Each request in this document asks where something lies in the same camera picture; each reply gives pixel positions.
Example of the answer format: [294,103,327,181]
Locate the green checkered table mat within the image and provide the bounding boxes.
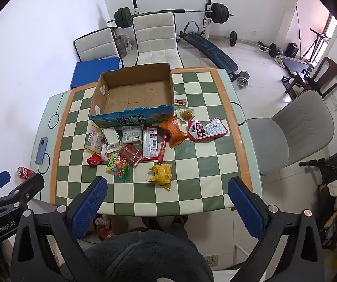
[50,68,264,216]

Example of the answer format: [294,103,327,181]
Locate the black exercise machine frame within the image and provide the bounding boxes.
[299,28,333,62]

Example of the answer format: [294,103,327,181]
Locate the orange snack packet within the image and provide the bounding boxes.
[159,116,189,149]

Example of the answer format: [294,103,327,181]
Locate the clear bread packet red label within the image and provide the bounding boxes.
[84,126,104,156]

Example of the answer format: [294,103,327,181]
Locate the yellow snack packet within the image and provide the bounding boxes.
[146,164,173,190]

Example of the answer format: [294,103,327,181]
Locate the white barbell rack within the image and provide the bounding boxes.
[129,0,216,40]

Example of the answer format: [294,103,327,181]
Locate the person's dark shoe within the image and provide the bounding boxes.
[171,214,189,227]

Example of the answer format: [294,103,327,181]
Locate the clear plastic snack packet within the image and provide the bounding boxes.
[100,144,119,162]

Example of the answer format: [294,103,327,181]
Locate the red soda can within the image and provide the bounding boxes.
[17,166,36,180]

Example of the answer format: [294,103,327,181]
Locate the dark red sausage packet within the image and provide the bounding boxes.
[119,143,143,168]

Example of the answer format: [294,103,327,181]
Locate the braised egg packet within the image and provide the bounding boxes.
[176,108,197,124]

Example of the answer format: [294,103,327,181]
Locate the white green-print snack packet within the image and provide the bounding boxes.
[121,125,143,145]

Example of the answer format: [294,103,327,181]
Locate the red printed carton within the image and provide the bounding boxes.
[94,214,118,241]

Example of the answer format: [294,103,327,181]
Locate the long floor barbell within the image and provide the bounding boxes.
[229,31,277,58]

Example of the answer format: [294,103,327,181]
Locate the black blue sit-up bench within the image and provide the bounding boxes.
[179,20,239,71]

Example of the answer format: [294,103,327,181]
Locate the long red white packet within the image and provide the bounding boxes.
[142,125,160,161]

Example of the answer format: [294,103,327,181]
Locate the small black heater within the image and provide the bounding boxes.
[285,43,299,59]

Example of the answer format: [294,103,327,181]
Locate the grey shell chair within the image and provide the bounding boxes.
[245,90,336,177]

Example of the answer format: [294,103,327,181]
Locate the red sausage stick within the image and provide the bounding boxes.
[157,133,169,165]

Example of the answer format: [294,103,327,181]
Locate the white padded chair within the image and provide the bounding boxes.
[74,27,124,65]
[132,12,184,68]

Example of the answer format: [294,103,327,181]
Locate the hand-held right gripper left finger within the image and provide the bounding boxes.
[11,176,108,282]

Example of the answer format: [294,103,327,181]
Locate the blue smartphone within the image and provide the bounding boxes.
[35,137,49,165]

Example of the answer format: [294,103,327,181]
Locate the red white triangle-logo snack packet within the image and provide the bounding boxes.
[187,119,210,141]

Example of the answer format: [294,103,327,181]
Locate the black scooter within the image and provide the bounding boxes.
[299,125,337,200]

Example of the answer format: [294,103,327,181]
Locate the blue printed cardboard box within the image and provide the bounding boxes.
[89,63,175,129]

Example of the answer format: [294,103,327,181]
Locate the person's dark fleece clothing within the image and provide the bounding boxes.
[82,226,214,282]

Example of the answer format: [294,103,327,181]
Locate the black barbell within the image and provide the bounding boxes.
[107,3,234,30]

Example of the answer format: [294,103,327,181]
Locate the brown wooden chair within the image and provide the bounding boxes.
[286,57,337,99]

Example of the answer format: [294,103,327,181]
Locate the black flat exercise bench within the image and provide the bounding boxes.
[281,56,316,77]

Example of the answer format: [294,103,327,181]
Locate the black phone cable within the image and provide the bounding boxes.
[37,153,53,177]

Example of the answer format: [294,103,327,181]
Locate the small chrome dumbbell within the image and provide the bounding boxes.
[236,70,249,89]

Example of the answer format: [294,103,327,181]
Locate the colourful candy packet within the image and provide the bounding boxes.
[106,153,132,183]

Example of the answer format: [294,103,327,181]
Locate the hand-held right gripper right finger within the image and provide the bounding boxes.
[228,177,323,282]

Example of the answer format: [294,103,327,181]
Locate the small shiny red packet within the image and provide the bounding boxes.
[86,153,104,169]

